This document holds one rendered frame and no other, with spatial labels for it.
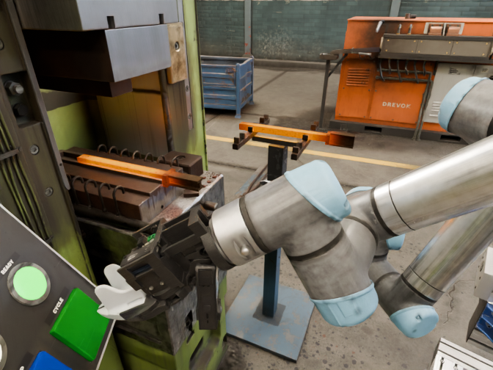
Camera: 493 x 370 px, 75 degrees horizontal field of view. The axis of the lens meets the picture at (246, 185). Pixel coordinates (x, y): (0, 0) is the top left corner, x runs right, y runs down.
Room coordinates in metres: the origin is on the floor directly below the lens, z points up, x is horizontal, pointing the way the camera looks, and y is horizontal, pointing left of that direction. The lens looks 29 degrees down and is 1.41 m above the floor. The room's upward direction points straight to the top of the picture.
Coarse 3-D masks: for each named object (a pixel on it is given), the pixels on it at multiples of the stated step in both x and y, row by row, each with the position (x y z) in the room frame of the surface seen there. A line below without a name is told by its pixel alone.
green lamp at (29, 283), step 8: (24, 272) 0.31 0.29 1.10; (32, 272) 0.32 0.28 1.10; (40, 272) 0.33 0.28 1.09; (16, 280) 0.30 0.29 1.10; (24, 280) 0.30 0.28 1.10; (32, 280) 0.31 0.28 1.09; (40, 280) 0.32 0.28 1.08; (16, 288) 0.29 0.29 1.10; (24, 288) 0.29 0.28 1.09; (32, 288) 0.30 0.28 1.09; (40, 288) 0.31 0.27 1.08; (24, 296) 0.29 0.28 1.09; (32, 296) 0.29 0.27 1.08; (40, 296) 0.30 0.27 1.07
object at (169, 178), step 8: (80, 160) 0.87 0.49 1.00; (88, 160) 0.86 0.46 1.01; (96, 160) 0.86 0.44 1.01; (104, 160) 0.86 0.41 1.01; (112, 160) 0.86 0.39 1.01; (120, 168) 0.82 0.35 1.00; (128, 168) 0.81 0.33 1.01; (136, 168) 0.81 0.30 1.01; (144, 168) 0.81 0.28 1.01; (152, 168) 0.81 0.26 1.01; (152, 176) 0.78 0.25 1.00; (160, 176) 0.77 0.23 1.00; (168, 176) 0.76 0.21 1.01; (176, 176) 0.75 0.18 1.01; (184, 176) 0.75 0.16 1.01; (192, 176) 0.75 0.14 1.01; (168, 184) 0.75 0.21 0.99; (176, 184) 0.75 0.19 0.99; (184, 184) 0.75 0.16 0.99; (192, 184) 0.74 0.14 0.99; (200, 184) 0.73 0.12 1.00
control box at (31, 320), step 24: (0, 216) 0.36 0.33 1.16; (0, 240) 0.33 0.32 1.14; (24, 240) 0.35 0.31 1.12; (0, 264) 0.30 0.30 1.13; (24, 264) 0.32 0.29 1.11; (48, 264) 0.35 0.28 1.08; (0, 288) 0.28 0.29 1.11; (48, 288) 0.32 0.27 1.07; (72, 288) 0.34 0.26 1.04; (0, 312) 0.25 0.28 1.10; (24, 312) 0.27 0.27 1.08; (48, 312) 0.29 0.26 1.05; (0, 336) 0.23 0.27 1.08; (24, 336) 0.25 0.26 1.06; (48, 336) 0.27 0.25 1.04; (0, 360) 0.21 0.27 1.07; (24, 360) 0.23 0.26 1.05; (72, 360) 0.26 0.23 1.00; (96, 360) 0.28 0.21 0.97
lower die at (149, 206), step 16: (64, 160) 0.88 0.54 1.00; (128, 160) 0.89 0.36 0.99; (96, 176) 0.79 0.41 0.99; (112, 176) 0.79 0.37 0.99; (128, 176) 0.79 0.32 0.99; (144, 176) 0.77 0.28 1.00; (80, 192) 0.73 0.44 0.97; (96, 192) 0.72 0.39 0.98; (128, 192) 0.72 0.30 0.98; (144, 192) 0.71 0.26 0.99; (160, 192) 0.74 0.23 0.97; (176, 192) 0.80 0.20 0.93; (112, 208) 0.69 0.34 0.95; (128, 208) 0.67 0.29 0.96; (144, 208) 0.67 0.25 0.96; (160, 208) 0.73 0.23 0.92
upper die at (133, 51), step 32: (32, 32) 0.73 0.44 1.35; (64, 32) 0.70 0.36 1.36; (96, 32) 0.67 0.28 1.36; (128, 32) 0.72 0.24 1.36; (160, 32) 0.82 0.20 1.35; (32, 64) 0.74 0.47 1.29; (64, 64) 0.71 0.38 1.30; (96, 64) 0.67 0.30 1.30; (128, 64) 0.70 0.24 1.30; (160, 64) 0.80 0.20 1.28
